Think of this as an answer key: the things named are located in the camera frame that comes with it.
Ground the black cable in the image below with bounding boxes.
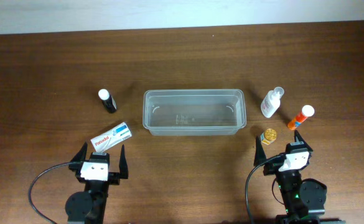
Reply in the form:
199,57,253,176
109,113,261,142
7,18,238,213
28,161,75,224
245,155,284,224

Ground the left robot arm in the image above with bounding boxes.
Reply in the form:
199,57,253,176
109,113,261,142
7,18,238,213
65,143,129,224

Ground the small jar gold lid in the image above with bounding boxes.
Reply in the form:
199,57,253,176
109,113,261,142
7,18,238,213
260,129,277,145

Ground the orange tube white cap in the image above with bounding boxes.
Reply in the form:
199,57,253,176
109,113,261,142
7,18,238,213
287,105,315,130

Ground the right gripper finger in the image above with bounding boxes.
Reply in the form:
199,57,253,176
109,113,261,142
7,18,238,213
254,136,267,166
294,130,313,152

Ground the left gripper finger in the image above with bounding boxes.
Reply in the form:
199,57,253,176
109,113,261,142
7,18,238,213
71,142,88,162
119,144,129,179

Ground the left black cable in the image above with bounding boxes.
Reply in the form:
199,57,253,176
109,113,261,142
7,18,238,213
28,161,75,224

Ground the dark bottle white cap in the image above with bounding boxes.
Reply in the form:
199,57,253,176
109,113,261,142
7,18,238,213
98,89,117,113

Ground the white spray bottle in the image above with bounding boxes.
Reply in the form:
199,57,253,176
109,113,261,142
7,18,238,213
260,86,284,118

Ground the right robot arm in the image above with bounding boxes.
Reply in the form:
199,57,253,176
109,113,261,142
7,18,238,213
254,130,327,224

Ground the right black cable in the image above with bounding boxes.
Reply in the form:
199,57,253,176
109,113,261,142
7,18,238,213
245,155,284,224

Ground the Panadol medicine box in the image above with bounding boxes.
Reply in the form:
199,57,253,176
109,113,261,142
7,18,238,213
90,122,132,152

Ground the clear plastic container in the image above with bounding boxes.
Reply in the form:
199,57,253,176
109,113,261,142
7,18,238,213
142,89,247,136

